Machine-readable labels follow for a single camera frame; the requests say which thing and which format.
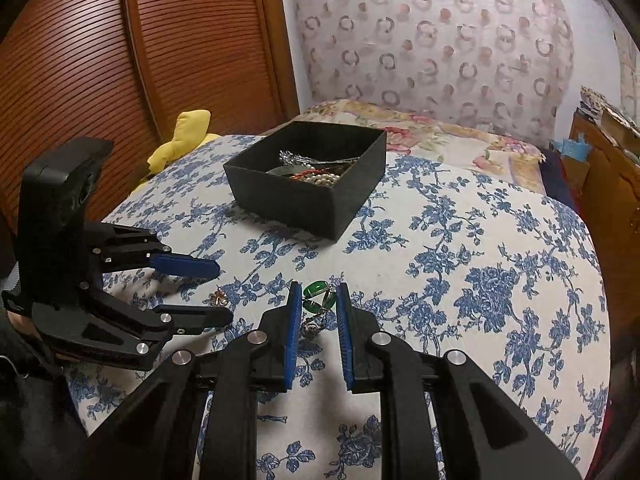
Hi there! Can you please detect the black jewelry box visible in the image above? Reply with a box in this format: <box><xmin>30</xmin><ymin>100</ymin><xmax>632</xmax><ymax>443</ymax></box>
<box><xmin>224</xmin><ymin>122</ymin><xmax>386</xmax><ymax>242</ymax></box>

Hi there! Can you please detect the blue floral white quilt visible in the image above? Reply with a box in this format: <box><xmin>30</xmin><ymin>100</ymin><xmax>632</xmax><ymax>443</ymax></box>
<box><xmin>104</xmin><ymin>136</ymin><xmax>610</xmax><ymax>472</ymax></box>

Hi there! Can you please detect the yellow pikachu plush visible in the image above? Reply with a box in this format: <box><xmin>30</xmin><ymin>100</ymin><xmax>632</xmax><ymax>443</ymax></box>
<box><xmin>146</xmin><ymin>110</ymin><xmax>219</xmax><ymax>176</ymax></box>

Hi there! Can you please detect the green stone bracelet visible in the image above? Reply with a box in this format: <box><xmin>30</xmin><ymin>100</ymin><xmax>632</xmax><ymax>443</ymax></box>
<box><xmin>301</xmin><ymin>280</ymin><xmax>338</xmax><ymax>316</ymax></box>

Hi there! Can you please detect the floral cream bed blanket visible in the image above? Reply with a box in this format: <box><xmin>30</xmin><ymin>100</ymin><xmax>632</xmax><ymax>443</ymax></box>
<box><xmin>296</xmin><ymin>99</ymin><xmax>546</xmax><ymax>194</ymax></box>

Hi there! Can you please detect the wooden sideboard cabinet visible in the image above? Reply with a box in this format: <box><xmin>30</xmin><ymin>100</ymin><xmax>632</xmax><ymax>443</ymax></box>
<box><xmin>570</xmin><ymin>112</ymin><xmax>639</xmax><ymax>335</ymax></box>

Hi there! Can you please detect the dark blue bed sheet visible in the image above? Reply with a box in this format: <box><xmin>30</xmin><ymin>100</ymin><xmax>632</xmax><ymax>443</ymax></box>
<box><xmin>538</xmin><ymin>148</ymin><xmax>579</xmax><ymax>212</ymax></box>

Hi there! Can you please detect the pale green jade bangle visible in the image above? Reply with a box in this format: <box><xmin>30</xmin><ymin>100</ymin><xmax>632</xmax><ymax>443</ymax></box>
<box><xmin>267</xmin><ymin>165</ymin><xmax>308</xmax><ymax>178</ymax></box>

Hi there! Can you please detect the circle patterned lace curtain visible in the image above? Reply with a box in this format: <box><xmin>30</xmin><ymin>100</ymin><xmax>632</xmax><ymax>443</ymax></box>
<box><xmin>293</xmin><ymin>0</ymin><xmax>574</xmax><ymax>145</ymax></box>

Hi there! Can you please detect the wooden louvered wardrobe door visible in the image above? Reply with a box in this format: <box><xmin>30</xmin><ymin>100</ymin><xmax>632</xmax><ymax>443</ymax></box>
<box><xmin>1</xmin><ymin>0</ymin><xmax>299</xmax><ymax>226</ymax></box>

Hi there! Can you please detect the stack of books and papers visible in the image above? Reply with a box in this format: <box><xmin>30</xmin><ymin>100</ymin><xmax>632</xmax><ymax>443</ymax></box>
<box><xmin>579</xmin><ymin>86</ymin><xmax>639</xmax><ymax>151</ymax></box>

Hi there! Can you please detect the small gold brooch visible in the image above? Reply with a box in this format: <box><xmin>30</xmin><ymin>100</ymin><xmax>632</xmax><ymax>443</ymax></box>
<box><xmin>209</xmin><ymin>288</ymin><xmax>229</xmax><ymax>308</ymax></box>

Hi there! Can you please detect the white pearl necklace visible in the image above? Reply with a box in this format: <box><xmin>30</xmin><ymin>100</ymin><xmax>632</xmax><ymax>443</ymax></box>
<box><xmin>299</xmin><ymin>169</ymin><xmax>344</xmax><ymax>189</ymax></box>

